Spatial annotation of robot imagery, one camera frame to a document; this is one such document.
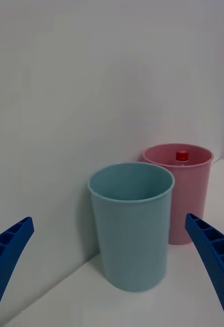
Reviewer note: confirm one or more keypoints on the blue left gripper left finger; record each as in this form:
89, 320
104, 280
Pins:
7, 253

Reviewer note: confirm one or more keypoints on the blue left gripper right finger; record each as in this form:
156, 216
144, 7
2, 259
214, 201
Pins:
214, 255

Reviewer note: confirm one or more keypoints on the clear bottle with red cap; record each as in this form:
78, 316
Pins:
182, 156

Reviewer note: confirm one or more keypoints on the pink plastic bin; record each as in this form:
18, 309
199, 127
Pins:
191, 194

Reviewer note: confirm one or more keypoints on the pale blue plastic bin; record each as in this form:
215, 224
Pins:
132, 230

